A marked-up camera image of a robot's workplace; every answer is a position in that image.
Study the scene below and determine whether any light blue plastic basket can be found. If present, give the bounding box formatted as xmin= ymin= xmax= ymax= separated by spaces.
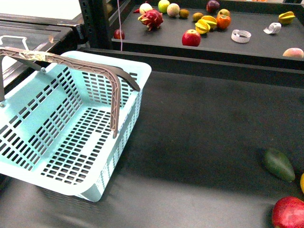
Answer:
xmin=0 ymin=51 xmax=152 ymax=202

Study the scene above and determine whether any yellow mango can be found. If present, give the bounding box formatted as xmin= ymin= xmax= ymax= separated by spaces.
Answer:
xmin=300 ymin=173 xmax=304 ymax=193

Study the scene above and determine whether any green red mango fruit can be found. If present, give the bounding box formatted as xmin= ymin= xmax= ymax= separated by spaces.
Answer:
xmin=217 ymin=9 xmax=231 ymax=17

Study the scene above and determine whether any red apple on shelf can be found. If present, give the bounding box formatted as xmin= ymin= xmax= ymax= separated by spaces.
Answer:
xmin=182 ymin=29 xmax=201 ymax=47

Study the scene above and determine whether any small red fruit left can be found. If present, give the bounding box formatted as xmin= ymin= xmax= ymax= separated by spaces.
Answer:
xmin=114 ymin=29 xmax=125 ymax=40

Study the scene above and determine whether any pink dragon fruit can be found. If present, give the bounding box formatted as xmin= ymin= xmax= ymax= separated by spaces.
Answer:
xmin=138 ymin=9 xmax=163 ymax=31

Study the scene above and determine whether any yellow starfruit centre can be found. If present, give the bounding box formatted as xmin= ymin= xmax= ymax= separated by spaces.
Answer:
xmin=195 ymin=16 xmax=217 ymax=35

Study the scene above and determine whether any yellow starfruit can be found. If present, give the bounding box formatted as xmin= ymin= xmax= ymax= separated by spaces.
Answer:
xmin=195 ymin=16 xmax=217 ymax=35
xmin=278 ymin=11 xmax=295 ymax=25

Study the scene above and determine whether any brown kiwi left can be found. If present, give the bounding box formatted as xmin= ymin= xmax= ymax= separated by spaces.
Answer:
xmin=179 ymin=9 xmax=190 ymax=19

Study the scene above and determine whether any brown kiwi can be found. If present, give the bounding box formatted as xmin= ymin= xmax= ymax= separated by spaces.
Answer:
xmin=192 ymin=12 xmax=204 ymax=22
xmin=179 ymin=9 xmax=190 ymax=19

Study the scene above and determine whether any beige cantaloupe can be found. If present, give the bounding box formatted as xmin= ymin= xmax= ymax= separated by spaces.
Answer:
xmin=167 ymin=3 xmax=180 ymax=17

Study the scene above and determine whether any white round fruit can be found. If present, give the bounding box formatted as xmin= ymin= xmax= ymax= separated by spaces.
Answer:
xmin=139 ymin=3 xmax=153 ymax=15

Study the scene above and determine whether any brown kiwi right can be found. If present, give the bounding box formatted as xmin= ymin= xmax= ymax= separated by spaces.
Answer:
xmin=192 ymin=12 xmax=204 ymax=22

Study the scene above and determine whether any green apple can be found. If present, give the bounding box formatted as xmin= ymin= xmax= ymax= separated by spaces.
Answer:
xmin=158 ymin=0 xmax=170 ymax=13

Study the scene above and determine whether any orange persimmon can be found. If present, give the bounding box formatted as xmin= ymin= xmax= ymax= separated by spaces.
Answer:
xmin=216 ymin=15 xmax=231 ymax=30

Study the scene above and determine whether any dark purple fruit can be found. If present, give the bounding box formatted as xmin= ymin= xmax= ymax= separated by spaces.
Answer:
xmin=206 ymin=0 xmax=220 ymax=13

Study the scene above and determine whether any glass freezer lid far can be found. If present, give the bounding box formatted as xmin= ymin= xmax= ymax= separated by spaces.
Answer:
xmin=0 ymin=0 xmax=84 ymax=26

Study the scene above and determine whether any glass freezer lid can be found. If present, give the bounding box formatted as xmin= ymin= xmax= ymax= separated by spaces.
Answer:
xmin=0 ymin=20 xmax=74 ymax=79
xmin=0 ymin=0 xmax=84 ymax=26

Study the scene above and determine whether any green avocado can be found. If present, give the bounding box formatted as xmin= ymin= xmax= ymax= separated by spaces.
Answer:
xmin=262 ymin=148 xmax=295 ymax=182

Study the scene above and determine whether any glass freezer lid near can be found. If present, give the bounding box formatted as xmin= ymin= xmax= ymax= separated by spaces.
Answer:
xmin=0 ymin=20 xmax=74 ymax=79

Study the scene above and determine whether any white tape roll right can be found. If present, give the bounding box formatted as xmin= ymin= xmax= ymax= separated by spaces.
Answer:
xmin=263 ymin=22 xmax=282 ymax=35

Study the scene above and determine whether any peach at right edge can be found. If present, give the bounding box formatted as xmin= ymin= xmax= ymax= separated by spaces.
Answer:
xmin=282 ymin=47 xmax=304 ymax=58

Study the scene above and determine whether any yellow starfruit right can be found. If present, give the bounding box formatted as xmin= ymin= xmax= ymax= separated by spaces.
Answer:
xmin=278 ymin=11 xmax=295 ymax=25

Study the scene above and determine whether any red apple near right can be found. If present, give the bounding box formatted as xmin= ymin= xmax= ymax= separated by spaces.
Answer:
xmin=271 ymin=196 xmax=304 ymax=228

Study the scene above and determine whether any black shelf post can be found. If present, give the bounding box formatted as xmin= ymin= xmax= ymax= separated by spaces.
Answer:
xmin=79 ymin=0 xmax=133 ymax=49

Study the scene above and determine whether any thin pink hanging cord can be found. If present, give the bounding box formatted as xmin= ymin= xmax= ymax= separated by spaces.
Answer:
xmin=117 ymin=0 xmax=123 ymax=51

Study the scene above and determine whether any white tape ring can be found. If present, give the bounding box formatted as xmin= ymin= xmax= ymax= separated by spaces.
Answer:
xmin=231 ymin=29 xmax=252 ymax=44

